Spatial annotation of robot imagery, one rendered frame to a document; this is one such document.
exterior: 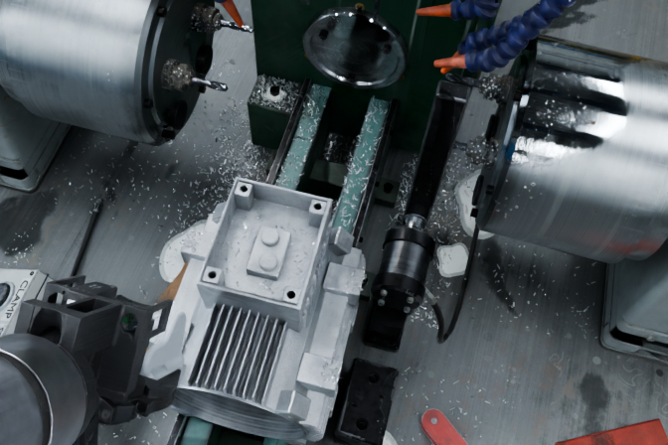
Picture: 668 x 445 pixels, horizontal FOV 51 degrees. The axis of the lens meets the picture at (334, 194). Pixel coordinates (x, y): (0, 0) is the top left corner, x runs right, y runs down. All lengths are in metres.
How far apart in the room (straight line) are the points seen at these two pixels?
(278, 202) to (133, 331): 0.28
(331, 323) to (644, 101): 0.41
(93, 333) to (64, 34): 0.50
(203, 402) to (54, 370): 0.44
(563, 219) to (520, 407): 0.31
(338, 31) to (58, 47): 0.35
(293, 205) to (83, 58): 0.31
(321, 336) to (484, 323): 0.37
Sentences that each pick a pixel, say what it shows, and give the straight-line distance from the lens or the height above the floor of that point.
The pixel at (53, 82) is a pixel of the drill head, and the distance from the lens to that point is 0.91.
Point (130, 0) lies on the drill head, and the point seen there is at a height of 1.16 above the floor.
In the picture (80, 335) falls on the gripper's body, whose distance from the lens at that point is 0.43.
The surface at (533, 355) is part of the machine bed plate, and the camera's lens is 1.05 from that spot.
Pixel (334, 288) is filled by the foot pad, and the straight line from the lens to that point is 0.73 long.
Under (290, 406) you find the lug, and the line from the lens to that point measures 0.68.
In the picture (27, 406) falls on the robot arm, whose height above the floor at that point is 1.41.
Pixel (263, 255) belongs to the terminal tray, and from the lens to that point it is 0.68.
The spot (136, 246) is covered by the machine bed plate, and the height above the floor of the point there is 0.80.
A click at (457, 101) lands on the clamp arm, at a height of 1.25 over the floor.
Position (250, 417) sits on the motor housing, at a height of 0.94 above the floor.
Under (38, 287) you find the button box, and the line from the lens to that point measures 0.78.
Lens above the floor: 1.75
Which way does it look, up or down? 60 degrees down
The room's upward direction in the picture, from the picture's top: 4 degrees clockwise
